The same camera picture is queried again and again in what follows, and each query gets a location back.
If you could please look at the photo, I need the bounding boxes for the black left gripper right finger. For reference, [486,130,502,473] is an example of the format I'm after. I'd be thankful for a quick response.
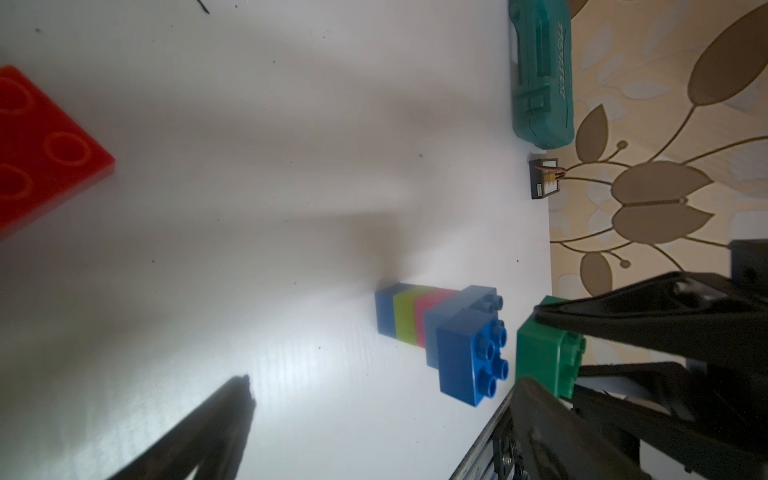
[511,378,650,480]

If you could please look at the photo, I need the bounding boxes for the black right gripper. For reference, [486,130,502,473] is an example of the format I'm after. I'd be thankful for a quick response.
[534,239,767,479]

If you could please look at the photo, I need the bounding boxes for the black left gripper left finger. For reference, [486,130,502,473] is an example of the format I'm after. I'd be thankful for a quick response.
[112,375,256,479]

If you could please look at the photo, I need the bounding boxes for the dark green lego brick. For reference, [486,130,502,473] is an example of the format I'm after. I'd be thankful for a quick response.
[514,314,587,401]

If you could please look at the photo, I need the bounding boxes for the dark blue lego brick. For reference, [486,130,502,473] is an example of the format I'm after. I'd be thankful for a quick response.
[375,283,413,338]
[437,309,510,407]

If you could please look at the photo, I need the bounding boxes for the pink lego brick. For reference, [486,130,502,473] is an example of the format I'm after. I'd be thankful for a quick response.
[412,287,460,349]

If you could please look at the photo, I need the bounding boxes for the lime green lego brick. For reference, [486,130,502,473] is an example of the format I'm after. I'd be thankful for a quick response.
[393,284,434,345]

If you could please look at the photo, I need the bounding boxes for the red lego brick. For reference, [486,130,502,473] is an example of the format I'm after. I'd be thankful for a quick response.
[1,65,115,238]

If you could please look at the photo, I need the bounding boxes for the light blue lego brick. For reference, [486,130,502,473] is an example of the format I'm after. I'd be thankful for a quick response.
[423,285,504,369]

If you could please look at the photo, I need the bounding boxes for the black charging board with connectors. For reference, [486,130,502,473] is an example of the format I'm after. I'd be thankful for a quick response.
[528,158,567,200]

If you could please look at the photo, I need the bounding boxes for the green plastic tool case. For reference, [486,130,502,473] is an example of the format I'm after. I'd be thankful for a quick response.
[508,1,575,150]

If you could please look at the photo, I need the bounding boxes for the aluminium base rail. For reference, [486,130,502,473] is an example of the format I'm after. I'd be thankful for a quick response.
[449,391,517,480]

